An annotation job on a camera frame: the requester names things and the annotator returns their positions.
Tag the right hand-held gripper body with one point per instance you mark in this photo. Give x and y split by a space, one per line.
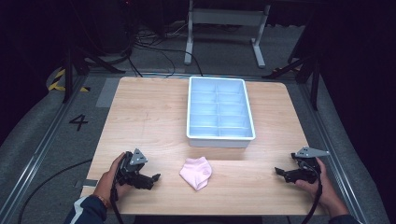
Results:
306 168

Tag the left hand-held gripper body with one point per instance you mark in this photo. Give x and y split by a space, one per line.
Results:
130 170

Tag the pink sock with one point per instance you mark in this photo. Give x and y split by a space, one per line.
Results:
196 172

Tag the white compartment storage box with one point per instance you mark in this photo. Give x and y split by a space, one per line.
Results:
219 109

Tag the person's left hand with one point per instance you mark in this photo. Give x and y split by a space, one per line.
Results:
109 182

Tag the person's right hand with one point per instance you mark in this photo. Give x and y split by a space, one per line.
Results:
327 189

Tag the grey tape patch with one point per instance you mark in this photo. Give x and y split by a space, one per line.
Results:
107 92

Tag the black metal stand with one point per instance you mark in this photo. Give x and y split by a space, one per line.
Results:
70 71
313 71

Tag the yellow black hazard tape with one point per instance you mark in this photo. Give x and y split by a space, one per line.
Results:
56 81

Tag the grey metal floor rail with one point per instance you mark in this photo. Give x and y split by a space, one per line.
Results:
40 146
333 149

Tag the white metal table frame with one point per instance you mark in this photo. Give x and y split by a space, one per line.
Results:
224 15

